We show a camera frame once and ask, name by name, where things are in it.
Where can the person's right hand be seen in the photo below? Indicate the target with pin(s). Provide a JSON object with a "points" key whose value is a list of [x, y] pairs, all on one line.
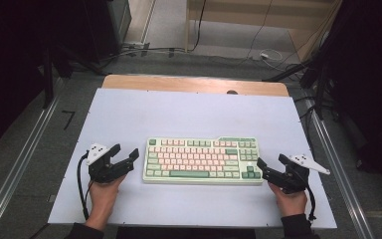
{"points": [[291, 203]]}

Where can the green and pink keyboard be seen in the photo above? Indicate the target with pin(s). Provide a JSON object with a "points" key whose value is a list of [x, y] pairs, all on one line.
{"points": [[199, 161]]}

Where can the aluminium floor rail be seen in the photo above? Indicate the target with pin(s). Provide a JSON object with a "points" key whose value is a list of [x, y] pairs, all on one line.
{"points": [[341, 166], [16, 159]]}

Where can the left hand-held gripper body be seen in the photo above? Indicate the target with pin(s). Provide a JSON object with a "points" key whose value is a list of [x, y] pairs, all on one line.
{"points": [[100, 171]]}

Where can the black metal stand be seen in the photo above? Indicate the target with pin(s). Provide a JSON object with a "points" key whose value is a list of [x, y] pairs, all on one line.
{"points": [[48, 79]]}

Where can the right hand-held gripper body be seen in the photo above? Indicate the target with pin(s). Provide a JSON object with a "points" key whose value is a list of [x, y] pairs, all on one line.
{"points": [[295, 179]]}

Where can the light wooden furniture frame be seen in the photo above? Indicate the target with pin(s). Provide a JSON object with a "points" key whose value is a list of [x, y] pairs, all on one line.
{"points": [[278, 20]]}

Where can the wooden table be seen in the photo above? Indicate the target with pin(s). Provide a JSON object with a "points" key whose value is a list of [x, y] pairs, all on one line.
{"points": [[179, 83]]}

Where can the dark cabinet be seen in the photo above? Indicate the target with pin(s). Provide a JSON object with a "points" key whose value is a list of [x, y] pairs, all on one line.
{"points": [[109, 26]]}

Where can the person's left hand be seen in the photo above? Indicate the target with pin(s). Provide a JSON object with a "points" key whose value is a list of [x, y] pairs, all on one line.
{"points": [[102, 199]]}

